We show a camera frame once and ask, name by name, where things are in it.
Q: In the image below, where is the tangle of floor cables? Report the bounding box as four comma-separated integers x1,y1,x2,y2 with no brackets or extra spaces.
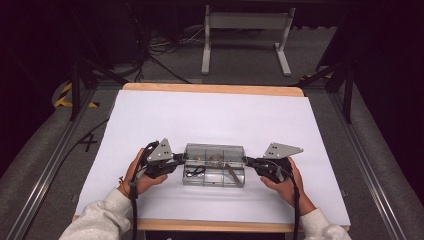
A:
126,3,208,84

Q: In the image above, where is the dark grey hair stick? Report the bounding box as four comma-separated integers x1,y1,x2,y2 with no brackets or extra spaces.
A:
224,163,244,186

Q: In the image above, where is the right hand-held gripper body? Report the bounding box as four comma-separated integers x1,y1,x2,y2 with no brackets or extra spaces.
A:
255,142,305,185

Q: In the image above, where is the left hand-held gripper black cable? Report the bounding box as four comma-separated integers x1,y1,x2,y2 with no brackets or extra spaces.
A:
130,140,160,240

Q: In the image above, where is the white metal table frame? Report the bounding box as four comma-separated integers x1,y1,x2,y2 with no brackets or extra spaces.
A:
200,4,297,77

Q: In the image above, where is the person's right hand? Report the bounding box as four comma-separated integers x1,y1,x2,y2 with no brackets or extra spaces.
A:
260,157,317,217

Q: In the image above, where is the person's left hand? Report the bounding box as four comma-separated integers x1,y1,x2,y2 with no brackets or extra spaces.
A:
118,148,170,198

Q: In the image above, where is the black and yellow floor tape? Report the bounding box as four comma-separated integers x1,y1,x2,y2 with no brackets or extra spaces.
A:
53,81,100,109

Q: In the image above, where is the black metal stand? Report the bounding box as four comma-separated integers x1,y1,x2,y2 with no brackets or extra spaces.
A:
68,59,129,122
289,61,354,125

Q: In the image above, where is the hand-held gripper black cable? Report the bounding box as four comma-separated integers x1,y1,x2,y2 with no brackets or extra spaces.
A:
266,161,301,240
130,140,160,240

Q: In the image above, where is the clear compartment storage box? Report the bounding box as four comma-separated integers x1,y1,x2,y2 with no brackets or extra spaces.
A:
182,143,247,188

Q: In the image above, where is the white table cover sheet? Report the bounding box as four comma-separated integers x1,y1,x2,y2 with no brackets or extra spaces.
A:
74,89,351,227

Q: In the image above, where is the aluminium floor rail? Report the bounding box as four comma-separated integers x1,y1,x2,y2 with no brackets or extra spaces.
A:
4,88,98,240
328,89,408,240

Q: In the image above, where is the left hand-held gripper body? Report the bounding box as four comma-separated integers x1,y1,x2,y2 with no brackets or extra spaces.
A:
144,138,175,180

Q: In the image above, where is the right hand-held gripper black cable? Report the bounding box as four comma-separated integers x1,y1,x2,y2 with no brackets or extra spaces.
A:
266,161,301,240

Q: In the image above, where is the thin black floor cable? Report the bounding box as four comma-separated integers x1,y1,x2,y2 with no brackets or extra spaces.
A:
19,116,111,240

